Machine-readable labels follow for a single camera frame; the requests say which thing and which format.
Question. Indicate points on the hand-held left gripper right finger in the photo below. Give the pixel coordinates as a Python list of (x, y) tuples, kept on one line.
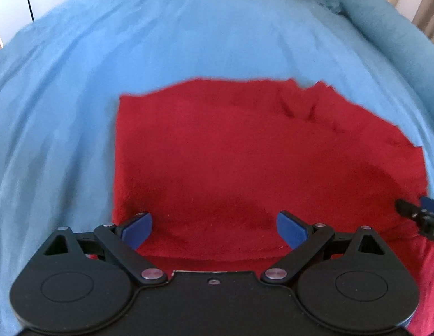
[(289, 228)]

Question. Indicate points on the red cloth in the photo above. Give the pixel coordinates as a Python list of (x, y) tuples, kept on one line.
[(245, 168)]

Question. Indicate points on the blue pillow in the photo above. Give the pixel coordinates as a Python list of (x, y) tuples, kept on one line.
[(378, 24)]

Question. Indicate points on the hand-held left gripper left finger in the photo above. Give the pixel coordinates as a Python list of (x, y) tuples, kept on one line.
[(138, 228)]

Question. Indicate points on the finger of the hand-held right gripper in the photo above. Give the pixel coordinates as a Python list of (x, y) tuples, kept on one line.
[(414, 212)]

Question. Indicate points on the blue bed sheet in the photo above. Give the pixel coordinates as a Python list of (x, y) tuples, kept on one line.
[(97, 77)]

